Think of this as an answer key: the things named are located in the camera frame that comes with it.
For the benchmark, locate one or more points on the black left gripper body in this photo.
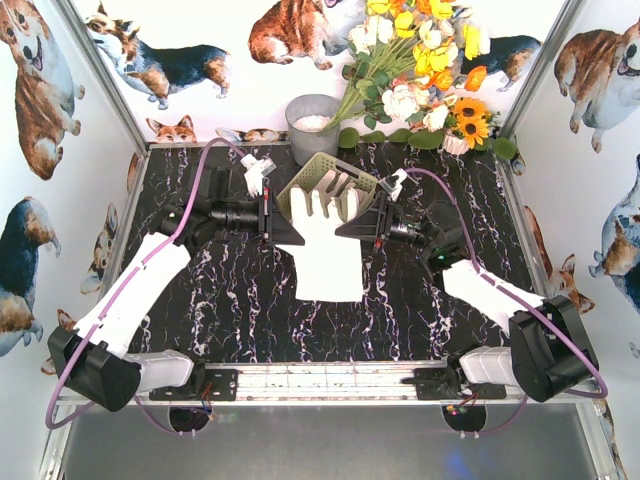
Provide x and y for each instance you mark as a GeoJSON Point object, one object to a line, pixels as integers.
{"type": "Point", "coordinates": [267, 216]}

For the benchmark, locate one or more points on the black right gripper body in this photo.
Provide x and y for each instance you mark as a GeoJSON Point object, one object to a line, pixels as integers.
{"type": "Point", "coordinates": [381, 226]}

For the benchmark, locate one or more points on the white glove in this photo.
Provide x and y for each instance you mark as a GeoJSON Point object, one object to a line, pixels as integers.
{"type": "Point", "coordinates": [336, 197]}
{"type": "Point", "coordinates": [328, 267]}

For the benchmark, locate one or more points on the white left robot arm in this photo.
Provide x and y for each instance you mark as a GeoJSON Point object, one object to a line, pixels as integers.
{"type": "Point", "coordinates": [93, 358]}

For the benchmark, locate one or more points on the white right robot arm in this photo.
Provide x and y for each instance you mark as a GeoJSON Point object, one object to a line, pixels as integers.
{"type": "Point", "coordinates": [549, 351]}

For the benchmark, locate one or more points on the pale green storage basket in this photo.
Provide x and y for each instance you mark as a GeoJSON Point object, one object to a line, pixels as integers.
{"type": "Point", "coordinates": [310, 175]}

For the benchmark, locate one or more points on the small white flower pot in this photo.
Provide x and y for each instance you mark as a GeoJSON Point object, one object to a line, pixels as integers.
{"type": "Point", "coordinates": [454, 145]}

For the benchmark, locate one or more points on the grey metal bucket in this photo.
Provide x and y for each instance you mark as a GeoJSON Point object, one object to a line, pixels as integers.
{"type": "Point", "coordinates": [310, 129]}

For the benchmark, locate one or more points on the artificial flower bouquet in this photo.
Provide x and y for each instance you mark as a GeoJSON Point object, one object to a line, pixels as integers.
{"type": "Point", "coordinates": [419, 64]}

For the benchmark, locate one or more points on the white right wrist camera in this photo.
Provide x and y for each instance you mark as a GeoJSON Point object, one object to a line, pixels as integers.
{"type": "Point", "coordinates": [392, 184]}

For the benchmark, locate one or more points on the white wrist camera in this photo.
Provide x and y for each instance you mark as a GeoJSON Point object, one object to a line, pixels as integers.
{"type": "Point", "coordinates": [392, 184]}
{"type": "Point", "coordinates": [256, 172]}

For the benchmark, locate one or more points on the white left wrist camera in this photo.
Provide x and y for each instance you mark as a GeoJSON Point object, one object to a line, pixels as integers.
{"type": "Point", "coordinates": [256, 172]}

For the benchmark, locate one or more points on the aluminium front rail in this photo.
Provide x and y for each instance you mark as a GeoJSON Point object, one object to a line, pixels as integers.
{"type": "Point", "coordinates": [325, 382]}

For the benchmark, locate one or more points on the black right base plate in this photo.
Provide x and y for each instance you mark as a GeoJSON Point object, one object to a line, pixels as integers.
{"type": "Point", "coordinates": [447, 384]}

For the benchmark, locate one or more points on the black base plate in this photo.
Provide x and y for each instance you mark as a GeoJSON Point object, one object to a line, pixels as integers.
{"type": "Point", "coordinates": [205, 383]}
{"type": "Point", "coordinates": [447, 384]}

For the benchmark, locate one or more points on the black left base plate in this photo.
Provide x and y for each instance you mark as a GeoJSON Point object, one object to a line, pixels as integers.
{"type": "Point", "coordinates": [205, 383]}

